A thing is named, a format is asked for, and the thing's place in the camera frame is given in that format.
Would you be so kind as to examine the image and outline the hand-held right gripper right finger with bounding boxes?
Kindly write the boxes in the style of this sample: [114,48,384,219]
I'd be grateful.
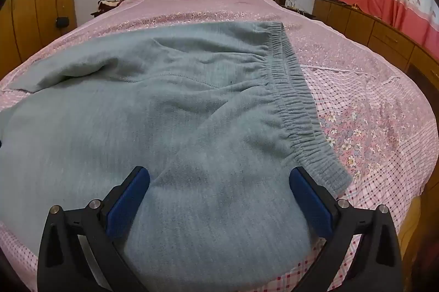
[289,166,403,292]

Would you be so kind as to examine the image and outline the wooden wardrobe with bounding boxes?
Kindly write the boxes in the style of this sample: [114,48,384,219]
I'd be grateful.
[0,0,78,80]

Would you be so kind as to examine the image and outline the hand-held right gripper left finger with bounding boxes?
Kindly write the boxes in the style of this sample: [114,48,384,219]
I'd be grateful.
[37,166,150,292]

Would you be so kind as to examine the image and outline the low wooden cabinet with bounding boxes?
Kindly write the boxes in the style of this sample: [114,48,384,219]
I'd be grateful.
[313,0,439,90]

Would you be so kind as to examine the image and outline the grey fleece pants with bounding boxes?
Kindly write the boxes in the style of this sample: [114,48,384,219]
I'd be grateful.
[0,21,354,286]

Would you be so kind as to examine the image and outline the bed with pink cover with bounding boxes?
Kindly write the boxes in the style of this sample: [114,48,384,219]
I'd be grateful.
[0,0,439,292]

